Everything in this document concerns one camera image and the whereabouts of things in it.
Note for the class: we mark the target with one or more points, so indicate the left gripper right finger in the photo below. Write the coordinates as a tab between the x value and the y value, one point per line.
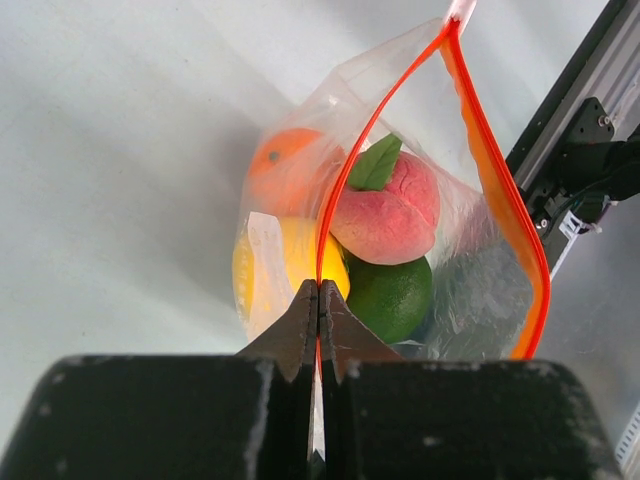
391	418

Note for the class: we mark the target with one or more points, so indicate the pink peach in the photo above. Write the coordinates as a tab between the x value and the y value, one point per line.
389	210

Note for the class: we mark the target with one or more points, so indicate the yellow lemon fruit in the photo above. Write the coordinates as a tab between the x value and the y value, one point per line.
271	259

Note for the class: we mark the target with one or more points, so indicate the orange fruit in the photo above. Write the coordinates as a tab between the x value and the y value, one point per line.
291	172

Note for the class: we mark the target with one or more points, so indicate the clear orange-zip plastic bag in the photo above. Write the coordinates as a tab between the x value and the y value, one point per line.
490	280

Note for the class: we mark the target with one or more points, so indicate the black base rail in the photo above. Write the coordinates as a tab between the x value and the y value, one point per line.
579	155

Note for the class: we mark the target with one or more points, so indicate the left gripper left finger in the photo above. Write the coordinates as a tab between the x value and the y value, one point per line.
244	416

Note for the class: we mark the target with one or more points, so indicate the green lime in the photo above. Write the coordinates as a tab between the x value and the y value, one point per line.
390	300

